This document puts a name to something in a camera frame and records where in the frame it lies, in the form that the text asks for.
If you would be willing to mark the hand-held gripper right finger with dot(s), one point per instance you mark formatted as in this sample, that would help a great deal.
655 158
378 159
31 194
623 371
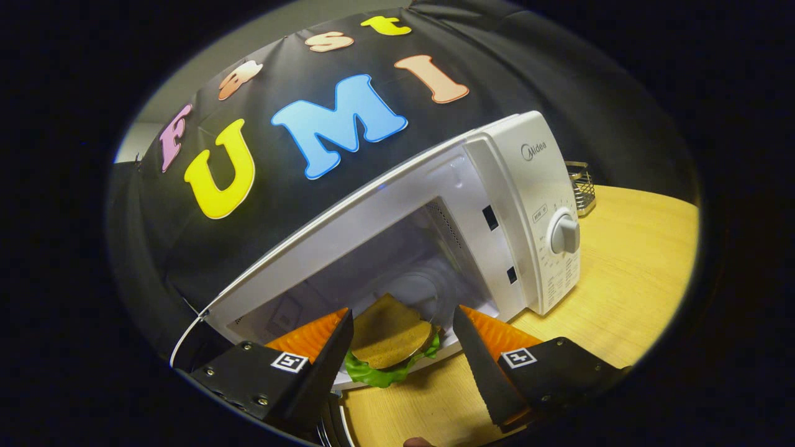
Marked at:
487 379

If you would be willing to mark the black backdrop cloth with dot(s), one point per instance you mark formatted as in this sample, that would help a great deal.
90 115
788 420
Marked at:
279 192

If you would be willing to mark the sandwich with green lettuce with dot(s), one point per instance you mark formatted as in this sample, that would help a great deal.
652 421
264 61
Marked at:
388 335

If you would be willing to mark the white microwave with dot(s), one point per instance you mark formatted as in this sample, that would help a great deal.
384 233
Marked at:
534 186

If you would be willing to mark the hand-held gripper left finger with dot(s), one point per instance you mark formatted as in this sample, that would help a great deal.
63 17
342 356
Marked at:
323 372

